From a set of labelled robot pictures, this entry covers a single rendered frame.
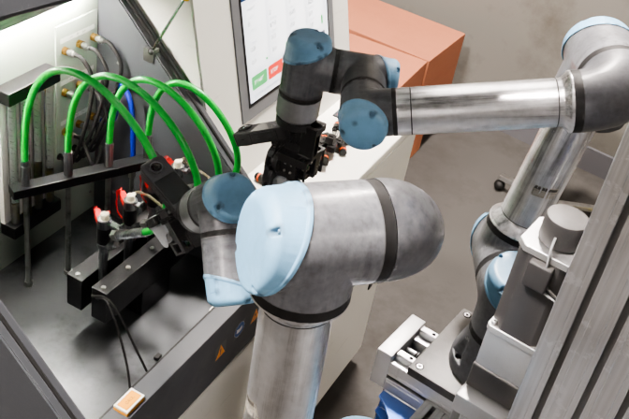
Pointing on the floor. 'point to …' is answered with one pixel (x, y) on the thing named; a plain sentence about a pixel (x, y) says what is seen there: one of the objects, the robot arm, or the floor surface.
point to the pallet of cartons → (404, 42)
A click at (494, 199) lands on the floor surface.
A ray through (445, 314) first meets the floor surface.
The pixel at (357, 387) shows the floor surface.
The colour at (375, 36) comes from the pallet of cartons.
